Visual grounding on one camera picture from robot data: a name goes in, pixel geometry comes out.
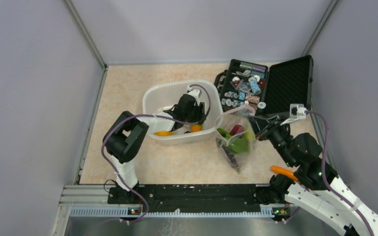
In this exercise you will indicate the white plastic tub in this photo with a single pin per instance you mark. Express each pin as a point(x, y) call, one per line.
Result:
point(163, 96)

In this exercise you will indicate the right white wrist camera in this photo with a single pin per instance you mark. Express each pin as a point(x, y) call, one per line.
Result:
point(297, 112)

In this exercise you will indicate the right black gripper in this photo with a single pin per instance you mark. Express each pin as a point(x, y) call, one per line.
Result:
point(263, 127)

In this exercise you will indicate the red toy fruit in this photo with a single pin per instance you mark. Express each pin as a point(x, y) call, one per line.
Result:
point(237, 130)

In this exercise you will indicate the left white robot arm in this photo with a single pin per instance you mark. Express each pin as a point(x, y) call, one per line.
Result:
point(123, 140)

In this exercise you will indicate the black poker chip case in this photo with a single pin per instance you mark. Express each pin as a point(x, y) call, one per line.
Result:
point(278, 85)

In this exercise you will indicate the green toy lime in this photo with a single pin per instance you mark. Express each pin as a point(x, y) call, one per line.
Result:
point(249, 136)

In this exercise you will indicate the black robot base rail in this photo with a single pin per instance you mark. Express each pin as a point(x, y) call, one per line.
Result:
point(199, 198)

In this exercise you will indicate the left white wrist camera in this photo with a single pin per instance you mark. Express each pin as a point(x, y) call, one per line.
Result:
point(195, 93)

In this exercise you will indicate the orange marker pen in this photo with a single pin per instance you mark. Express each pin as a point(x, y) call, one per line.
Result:
point(285, 172)

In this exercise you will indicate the loose white poker chip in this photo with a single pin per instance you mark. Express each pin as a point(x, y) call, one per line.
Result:
point(261, 105)

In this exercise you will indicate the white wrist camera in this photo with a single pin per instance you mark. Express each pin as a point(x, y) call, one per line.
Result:
point(297, 112)
point(195, 93)

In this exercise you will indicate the orange toy bell pepper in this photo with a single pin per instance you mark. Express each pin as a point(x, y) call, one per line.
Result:
point(164, 133)

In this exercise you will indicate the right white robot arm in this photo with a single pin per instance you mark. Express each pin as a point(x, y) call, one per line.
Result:
point(315, 186)

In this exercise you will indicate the purple toy eggplant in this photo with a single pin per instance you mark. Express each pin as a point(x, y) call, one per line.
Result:
point(231, 159)

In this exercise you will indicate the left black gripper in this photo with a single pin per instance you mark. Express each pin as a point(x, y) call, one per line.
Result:
point(200, 112)

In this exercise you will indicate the clear zip top bag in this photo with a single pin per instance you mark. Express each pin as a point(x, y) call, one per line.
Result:
point(227, 121)

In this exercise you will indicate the green orange toy mango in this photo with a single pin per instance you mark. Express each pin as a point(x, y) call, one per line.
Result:
point(196, 128)

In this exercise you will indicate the green toy leaf vegetable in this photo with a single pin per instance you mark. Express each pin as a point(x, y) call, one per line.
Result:
point(236, 144)

